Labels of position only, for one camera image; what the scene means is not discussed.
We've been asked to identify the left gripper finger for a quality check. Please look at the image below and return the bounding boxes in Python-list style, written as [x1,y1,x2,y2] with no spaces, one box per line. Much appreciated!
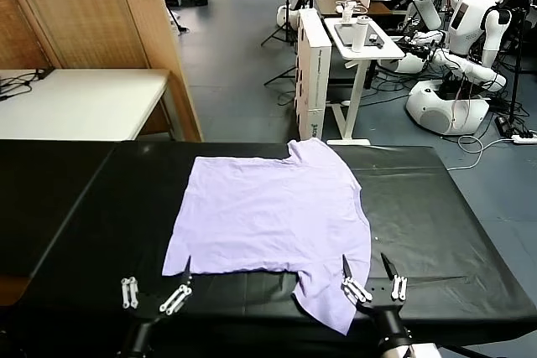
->
[120,276,139,310]
[159,255,194,316]

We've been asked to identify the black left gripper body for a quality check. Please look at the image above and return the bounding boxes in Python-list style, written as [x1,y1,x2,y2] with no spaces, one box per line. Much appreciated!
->
[119,305,167,358]

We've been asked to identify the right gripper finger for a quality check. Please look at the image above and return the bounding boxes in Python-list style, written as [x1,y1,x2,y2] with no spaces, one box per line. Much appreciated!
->
[380,252,407,301]
[341,253,373,304]

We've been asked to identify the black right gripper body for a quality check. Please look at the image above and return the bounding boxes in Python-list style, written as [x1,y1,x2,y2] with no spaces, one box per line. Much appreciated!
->
[356,299,414,345]

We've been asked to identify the lavender short-sleeve t-shirt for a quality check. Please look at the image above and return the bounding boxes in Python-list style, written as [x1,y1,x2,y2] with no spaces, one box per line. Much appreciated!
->
[162,137,373,336]

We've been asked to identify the white rounded robot base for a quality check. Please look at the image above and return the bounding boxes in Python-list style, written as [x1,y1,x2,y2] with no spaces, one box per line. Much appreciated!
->
[275,4,300,26]

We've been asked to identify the large black table cover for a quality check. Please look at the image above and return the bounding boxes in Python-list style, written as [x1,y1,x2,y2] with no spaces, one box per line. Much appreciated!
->
[16,139,532,358]

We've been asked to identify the black floor power adapter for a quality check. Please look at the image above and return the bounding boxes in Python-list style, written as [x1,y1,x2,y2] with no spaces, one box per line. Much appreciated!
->
[494,116,514,137]

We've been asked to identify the white rectangular table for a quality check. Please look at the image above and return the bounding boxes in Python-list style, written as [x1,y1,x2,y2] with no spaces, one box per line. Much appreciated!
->
[0,67,185,142]

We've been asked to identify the tall white cardboard box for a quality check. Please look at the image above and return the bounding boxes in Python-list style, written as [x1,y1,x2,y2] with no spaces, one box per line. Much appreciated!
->
[293,8,333,142]

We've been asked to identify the white standing desk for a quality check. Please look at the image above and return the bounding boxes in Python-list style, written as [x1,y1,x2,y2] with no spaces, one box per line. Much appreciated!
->
[323,16,407,146]

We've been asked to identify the white insulated bottle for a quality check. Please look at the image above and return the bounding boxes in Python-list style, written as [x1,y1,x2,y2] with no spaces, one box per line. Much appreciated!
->
[351,14,371,52]

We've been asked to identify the grey tablet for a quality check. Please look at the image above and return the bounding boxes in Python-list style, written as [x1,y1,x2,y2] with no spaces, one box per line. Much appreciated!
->
[334,22,357,46]

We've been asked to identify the tall black tripod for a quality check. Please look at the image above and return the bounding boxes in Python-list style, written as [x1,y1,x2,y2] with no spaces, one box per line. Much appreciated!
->
[497,0,532,124]

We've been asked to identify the white cup-shaped desk device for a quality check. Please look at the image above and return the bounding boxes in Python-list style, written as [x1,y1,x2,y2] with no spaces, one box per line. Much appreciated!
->
[335,0,370,23]

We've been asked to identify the white humanoid robot on base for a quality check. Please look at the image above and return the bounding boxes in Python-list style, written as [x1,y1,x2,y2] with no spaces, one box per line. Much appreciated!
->
[404,0,515,137]

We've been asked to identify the black monitor tripod stand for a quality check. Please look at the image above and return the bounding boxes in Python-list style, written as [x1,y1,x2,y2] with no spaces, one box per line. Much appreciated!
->
[260,0,320,47]

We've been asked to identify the brown wooden desk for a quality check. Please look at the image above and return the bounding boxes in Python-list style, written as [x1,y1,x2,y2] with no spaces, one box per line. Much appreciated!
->
[314,0,410,19]

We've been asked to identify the wooden folding screen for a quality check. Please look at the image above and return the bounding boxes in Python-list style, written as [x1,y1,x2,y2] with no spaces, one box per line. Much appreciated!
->
[0,0,205,143]

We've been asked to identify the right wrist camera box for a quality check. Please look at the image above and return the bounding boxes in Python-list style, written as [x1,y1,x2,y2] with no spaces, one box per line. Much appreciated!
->
[409,341,441,358]

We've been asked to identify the white floor cable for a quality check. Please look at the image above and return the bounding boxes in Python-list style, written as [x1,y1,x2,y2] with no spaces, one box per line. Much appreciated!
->
[448,134,515,171]

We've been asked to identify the black cables with adapter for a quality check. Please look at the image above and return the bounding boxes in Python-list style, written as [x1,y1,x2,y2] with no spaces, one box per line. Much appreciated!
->
[0,66,55,101]

